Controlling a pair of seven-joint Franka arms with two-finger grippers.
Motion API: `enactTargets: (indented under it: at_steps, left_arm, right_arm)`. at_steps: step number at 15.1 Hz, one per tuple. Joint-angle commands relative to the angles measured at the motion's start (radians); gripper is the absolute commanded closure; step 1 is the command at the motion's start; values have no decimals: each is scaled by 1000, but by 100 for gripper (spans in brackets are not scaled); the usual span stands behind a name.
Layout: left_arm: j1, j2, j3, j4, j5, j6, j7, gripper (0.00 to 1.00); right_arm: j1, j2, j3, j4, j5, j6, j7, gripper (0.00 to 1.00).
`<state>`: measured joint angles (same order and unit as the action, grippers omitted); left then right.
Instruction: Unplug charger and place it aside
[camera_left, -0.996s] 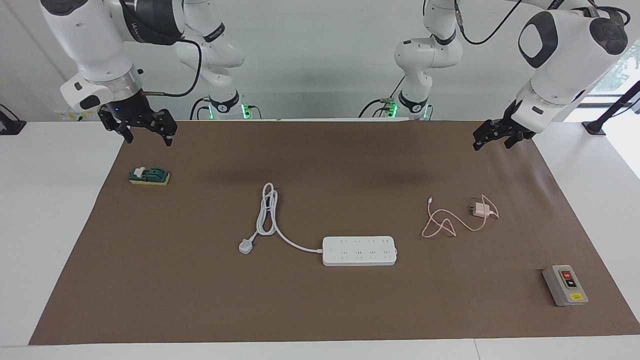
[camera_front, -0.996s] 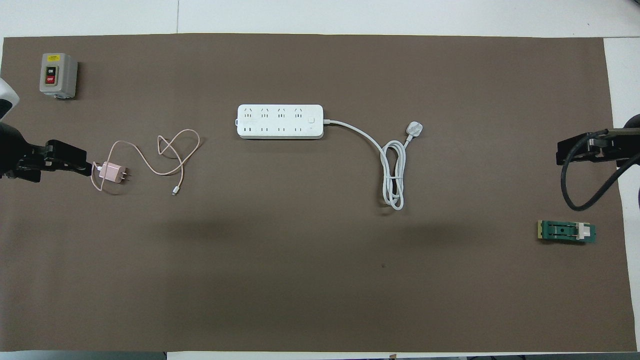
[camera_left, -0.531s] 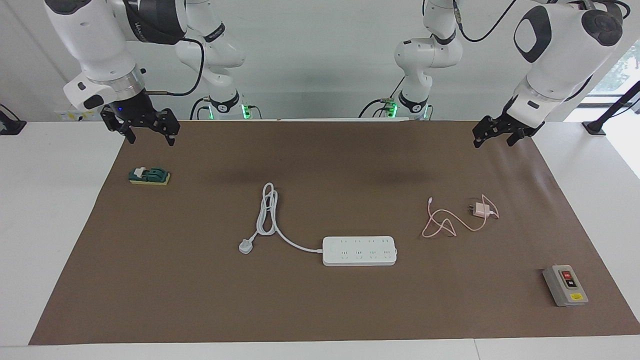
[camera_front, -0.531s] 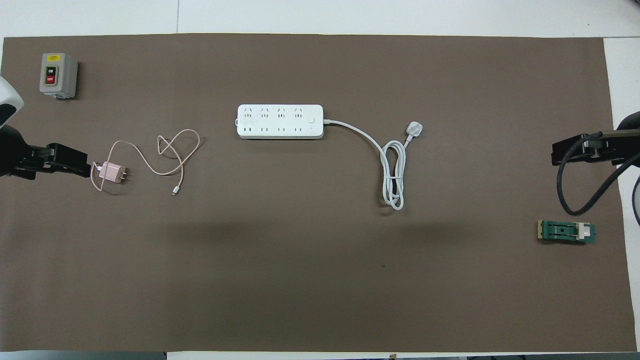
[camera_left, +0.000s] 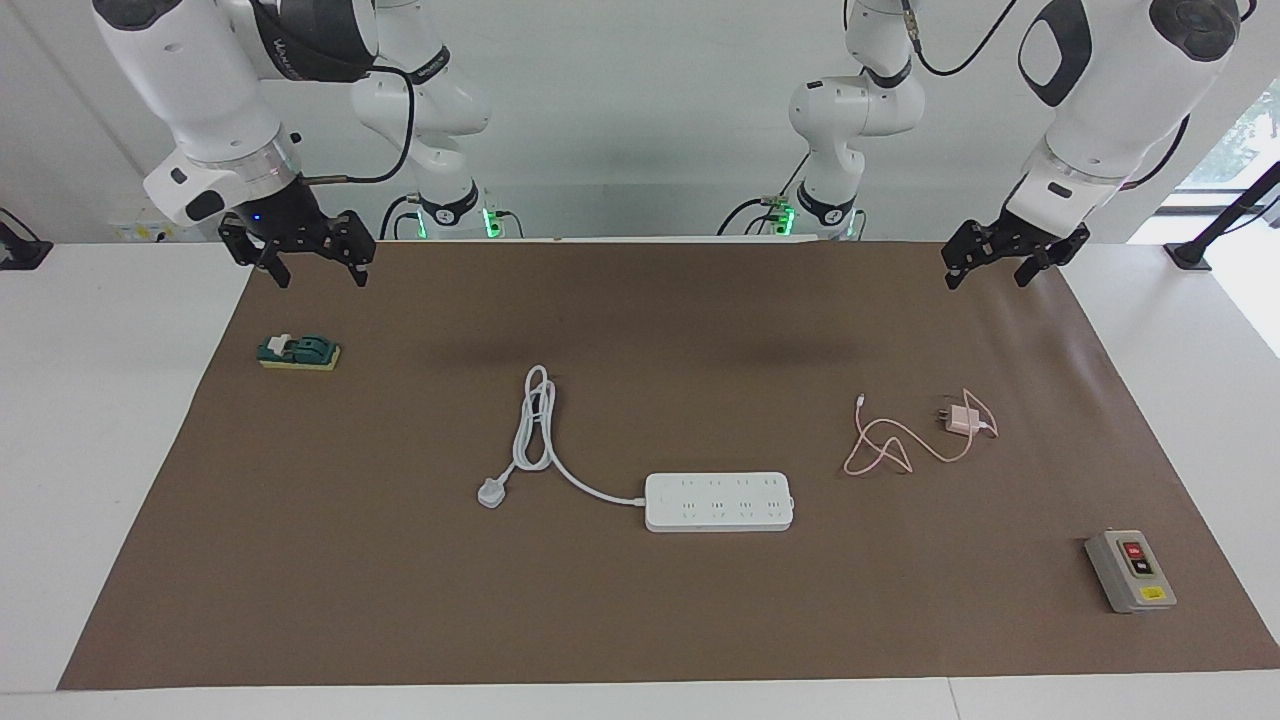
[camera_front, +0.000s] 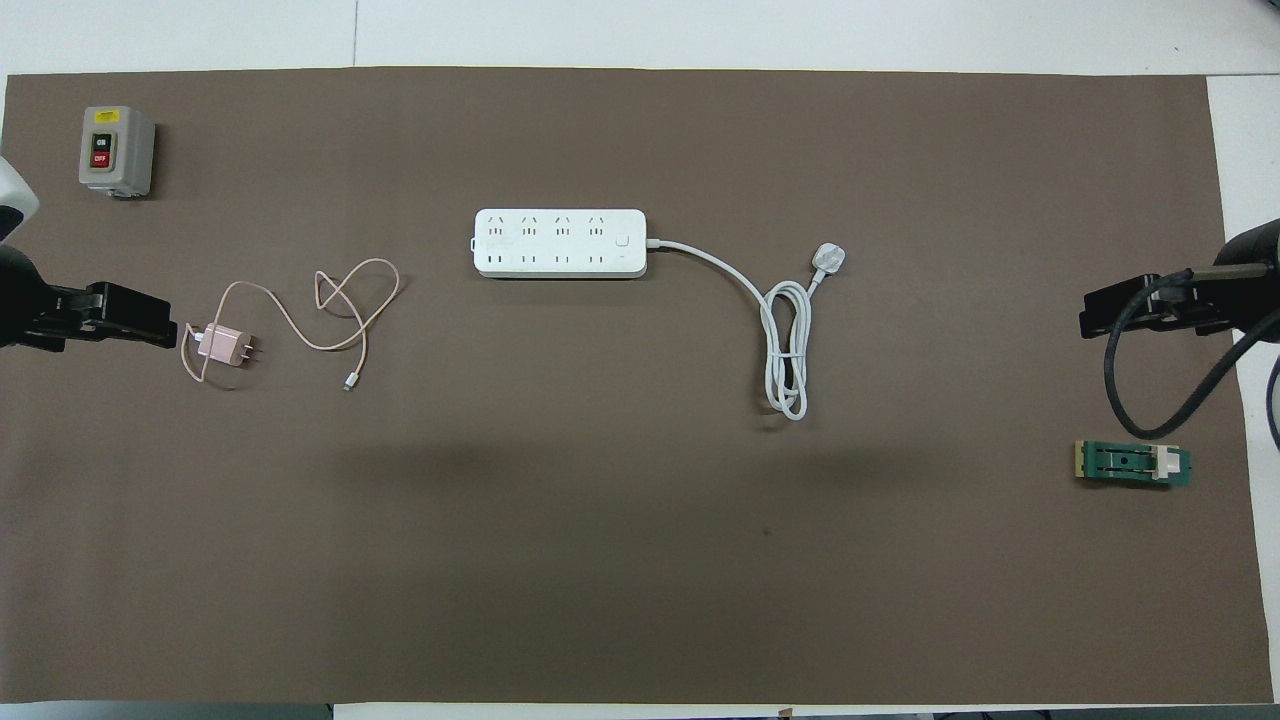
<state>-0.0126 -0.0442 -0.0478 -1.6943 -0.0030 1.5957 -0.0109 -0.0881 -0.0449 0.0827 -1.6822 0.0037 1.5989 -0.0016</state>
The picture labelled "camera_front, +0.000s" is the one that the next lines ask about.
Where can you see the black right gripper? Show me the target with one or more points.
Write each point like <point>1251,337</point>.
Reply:
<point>1195,305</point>

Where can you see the brown table mat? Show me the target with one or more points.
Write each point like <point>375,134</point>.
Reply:
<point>640,560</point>

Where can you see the green circuit board module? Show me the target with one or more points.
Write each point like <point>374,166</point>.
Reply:
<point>1125,462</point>

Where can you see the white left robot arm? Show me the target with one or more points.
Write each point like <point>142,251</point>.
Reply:
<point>12,290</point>

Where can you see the grey on-off switch box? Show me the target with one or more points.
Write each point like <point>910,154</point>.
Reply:
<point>115,150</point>

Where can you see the white power strip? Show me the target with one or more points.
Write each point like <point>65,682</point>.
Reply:
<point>575,243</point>

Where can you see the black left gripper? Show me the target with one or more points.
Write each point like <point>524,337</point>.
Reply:
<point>60,315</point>

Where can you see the pink charger adapter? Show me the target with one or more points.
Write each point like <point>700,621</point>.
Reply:
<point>222,345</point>

